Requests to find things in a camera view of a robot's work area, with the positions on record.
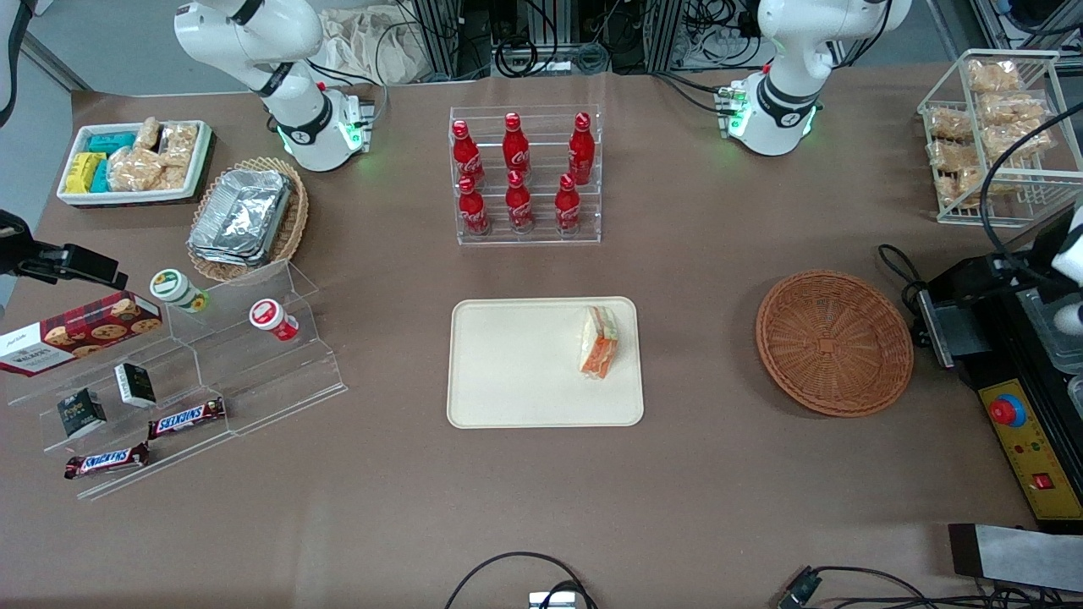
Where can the beige cloth bag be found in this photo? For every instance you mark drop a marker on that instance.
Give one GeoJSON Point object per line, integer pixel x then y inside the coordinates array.
{"type": "Point", "coordinates": [372, 46]}

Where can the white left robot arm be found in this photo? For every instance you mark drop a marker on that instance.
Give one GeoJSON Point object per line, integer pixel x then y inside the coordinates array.
{"type": "Point", "coordinates": [787, 51]}

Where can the red lidded yogurt cup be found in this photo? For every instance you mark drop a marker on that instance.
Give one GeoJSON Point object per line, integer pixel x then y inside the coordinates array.
{"type": "Point", "coordinates": [269, 315]}

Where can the clear acrylic step display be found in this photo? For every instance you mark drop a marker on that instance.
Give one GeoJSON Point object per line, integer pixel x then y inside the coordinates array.
{"type": "Point", "coordinates": [279, 372]}

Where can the red emergency stop button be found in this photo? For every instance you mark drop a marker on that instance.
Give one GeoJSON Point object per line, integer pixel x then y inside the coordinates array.
{"type": "Point", "coordinates": [1007, 412]}

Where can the snickers chocolate bar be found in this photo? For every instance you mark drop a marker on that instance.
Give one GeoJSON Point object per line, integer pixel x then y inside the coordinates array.
{"type": "Point", "coordinates": [106, 461]}
{"type": "Point", "coordinates": [186, 418]}

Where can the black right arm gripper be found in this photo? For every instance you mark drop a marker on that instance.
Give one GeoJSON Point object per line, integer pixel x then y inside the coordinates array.
{"type": "Point", "coordinates": [19, 250]}

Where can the clear bag of rice crackers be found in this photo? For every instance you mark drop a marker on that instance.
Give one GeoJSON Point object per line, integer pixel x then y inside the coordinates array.
{"type": "Point", "coordinates": [1019, 142]}
{"type": "Point", "coordinates": [134, 169]}
{"type": "Point", "coordinates": [960, 184]}
{"type": "Point", "coordinates": [179, 142]}
{"type": "Point", "coordinates": [950, 123]}
{"type": "Point", "coordinates": [173, 178]}
{"type": "Point", "coordinates": [994, 76]}
{"type": "Point", "coordinates": [952, 156]}
{"type": "Point", "coordinates": [149, 134]}
{"type": "Point", "coordinates": [1011, 108]}

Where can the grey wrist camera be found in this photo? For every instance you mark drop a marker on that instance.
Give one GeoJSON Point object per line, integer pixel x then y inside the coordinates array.
{"type": "Point", "coordinates": [1071, 319]}

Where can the black sealing machine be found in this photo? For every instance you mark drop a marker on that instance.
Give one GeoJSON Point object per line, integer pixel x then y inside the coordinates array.
{"type": "Point", "coordinates": [1007, 355]}

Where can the grey metal block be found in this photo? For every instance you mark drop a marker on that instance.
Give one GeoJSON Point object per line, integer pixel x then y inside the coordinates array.
{"type": "Point", "coordinates": [964, 334]}

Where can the teal snack packet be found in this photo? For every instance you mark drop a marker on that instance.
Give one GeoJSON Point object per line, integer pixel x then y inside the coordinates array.
{"type": "Point", "coordinates": [110, 142]}
{"type": "Point", "coordinates": [101, 178]}

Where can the round brown wicker basket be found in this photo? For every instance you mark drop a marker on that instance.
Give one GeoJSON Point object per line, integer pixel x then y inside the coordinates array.
{"type": "Point", "coordinates": [838, 389]}

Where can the white snack bin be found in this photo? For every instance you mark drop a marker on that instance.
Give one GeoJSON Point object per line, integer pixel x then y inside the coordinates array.
{"type": "Point", "coordinates": [127, 197]}

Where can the red tartan cookie box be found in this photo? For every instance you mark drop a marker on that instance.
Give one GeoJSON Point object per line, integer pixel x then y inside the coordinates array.
{"type": "Point", "coordinates": [76, 334]}

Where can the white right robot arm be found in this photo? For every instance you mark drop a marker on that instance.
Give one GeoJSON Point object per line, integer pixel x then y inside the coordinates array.
{"type": "Point", "coordinates": [296, 110]}

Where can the small black box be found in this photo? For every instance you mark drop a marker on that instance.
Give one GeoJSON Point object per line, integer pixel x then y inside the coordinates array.
{"type": "Point", "coordinates": [135, 386]}
{"type": "Point", "coordinates": [81, 413]}

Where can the triangle sandwich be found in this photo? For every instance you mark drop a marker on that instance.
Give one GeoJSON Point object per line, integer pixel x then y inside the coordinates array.
{"type": "Point", "coordinates": [599, 347]}

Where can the grey flat panel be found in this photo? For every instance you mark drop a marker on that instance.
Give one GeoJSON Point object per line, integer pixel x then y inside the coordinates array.
{"type": "Point", "coordinates": [1015, 558]}

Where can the clear acrylic bottle rack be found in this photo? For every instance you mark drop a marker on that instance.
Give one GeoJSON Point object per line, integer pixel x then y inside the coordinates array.
{"type": "Point", "coordinates": [541, 238]}

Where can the yellow snack packet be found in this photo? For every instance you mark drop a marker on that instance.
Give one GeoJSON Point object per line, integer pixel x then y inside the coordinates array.
{"type": "Point", "coordinates": [83, 172]}

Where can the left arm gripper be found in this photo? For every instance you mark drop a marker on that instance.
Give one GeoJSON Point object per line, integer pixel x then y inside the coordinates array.
{"type": "Point", "coordinates": [973, 282]}

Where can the metal plate on machine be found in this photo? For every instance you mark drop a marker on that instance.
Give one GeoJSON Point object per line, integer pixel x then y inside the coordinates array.
{"type": "Point", "coordinates": [931, 326]}

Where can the aluminium foil container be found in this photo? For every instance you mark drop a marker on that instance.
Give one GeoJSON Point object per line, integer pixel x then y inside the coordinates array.
{"type": "Point", "coordinates": [241, 216]}
{"type": "Point", "coordinates": [228, 256]}

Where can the aluminium frame post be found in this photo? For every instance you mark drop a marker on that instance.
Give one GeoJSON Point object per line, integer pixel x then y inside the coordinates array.
{"type": "Point", "coordinates": [440, 38]}
{"type": "Point", "coordinates": [664, 34]}

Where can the yellow control panel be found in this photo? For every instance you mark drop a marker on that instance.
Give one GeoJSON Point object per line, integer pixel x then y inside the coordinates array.
{"type": "Point", "coordinates": [1036, 457]}

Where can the green lidded yogurt cup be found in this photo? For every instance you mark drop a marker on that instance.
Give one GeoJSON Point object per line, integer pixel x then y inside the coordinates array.
{"type": "Point", "coordinates": [173, 288]}

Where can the oval wicker basket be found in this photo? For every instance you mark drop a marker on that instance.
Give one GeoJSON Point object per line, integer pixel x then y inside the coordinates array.
{"type": "Point", "coordinates": [296, 220]}

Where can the clear plastic container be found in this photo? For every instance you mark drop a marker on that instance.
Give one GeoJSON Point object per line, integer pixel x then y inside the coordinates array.
{"type": "Point", "coordinates": [1036, 326]}

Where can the small metal device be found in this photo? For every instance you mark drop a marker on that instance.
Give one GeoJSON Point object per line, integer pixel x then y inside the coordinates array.
{"type": "Point", "coordinates": [550, 600]}

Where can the red cola bottle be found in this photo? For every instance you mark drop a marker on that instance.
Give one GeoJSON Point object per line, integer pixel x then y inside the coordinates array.
{"type": "Point", "coordinates": [581, 148]}
{"type": "Point", "coordinates": [472, 205]}
{"type": "Point", "coordinates": [567, 203]}
{"type": "Point", "coordinates": [467, 152]}
{"type": "Point", "coordinates": [519, 201]}
{"type": "Point", "coordinates": [515, 145]}

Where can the cream plastic tray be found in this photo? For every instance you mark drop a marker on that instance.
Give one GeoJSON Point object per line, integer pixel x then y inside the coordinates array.
{"type": "Point", "coordinates": [525, 372]}

